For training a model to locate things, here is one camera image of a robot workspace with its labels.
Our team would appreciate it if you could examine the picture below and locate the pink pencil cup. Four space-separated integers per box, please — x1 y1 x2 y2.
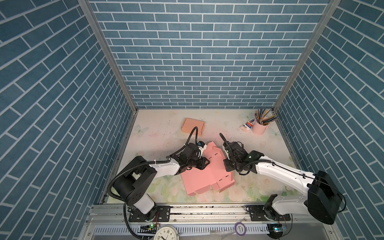
251 121 269 136

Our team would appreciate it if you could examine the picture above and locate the pink paper box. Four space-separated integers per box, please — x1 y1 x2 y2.
181 142 235 196

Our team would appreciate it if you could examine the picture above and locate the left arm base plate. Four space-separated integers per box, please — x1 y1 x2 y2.
129 205 171 223

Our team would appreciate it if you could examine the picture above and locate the orange paper box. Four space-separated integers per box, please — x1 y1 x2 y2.
181 118 205 137

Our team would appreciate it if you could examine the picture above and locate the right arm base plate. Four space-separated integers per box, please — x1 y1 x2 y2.
245 205 292 222

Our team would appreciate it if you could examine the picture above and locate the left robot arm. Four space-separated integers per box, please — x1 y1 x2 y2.
107 127 210 220

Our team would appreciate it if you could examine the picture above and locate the green lit circuit board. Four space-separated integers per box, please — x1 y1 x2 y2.
267 224 287 240

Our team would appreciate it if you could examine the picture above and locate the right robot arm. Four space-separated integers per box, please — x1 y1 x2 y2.
220 134 347 225

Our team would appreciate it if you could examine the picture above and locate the coloured pencils bundle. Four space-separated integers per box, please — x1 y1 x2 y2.
255 108 278 126

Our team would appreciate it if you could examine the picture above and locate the aluminium rail frame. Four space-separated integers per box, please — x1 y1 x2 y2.
80 203 342 240

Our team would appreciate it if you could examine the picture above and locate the white analog clock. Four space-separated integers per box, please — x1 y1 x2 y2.
153 225 180 240

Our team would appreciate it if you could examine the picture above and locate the purple tape roll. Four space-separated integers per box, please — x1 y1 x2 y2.
234 222 247 237

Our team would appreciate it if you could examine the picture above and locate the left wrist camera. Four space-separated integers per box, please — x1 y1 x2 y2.
197 141 207 153

